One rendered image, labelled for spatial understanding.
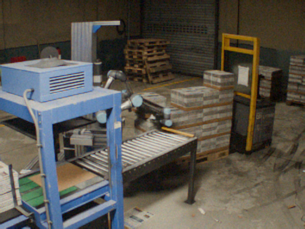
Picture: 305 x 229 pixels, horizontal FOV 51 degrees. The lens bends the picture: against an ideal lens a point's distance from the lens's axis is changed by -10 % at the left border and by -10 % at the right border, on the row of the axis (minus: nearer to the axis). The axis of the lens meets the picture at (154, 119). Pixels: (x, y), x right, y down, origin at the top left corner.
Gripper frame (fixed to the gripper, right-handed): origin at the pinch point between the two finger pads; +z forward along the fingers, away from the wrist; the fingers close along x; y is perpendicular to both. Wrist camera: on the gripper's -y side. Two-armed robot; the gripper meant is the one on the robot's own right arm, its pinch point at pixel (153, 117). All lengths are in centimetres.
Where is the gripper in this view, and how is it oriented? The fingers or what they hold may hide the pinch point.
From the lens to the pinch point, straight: 430.1
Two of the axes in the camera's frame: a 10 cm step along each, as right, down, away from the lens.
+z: -5.1, -2.6, 8.2
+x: -8.6, 1.3, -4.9
